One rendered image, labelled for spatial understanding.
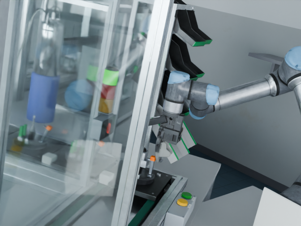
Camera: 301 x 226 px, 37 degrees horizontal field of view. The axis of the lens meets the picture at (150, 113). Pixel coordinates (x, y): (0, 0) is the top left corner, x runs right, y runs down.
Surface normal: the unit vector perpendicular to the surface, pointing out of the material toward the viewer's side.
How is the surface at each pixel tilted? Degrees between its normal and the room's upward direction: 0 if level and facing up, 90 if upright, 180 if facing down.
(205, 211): 0
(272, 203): 90
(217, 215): 0
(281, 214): 90
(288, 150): 90
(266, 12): 90
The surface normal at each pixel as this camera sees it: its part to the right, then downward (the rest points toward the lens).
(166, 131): -0.30, 0.20
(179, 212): 0.19, -0.95
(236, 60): -0.69, 0.06
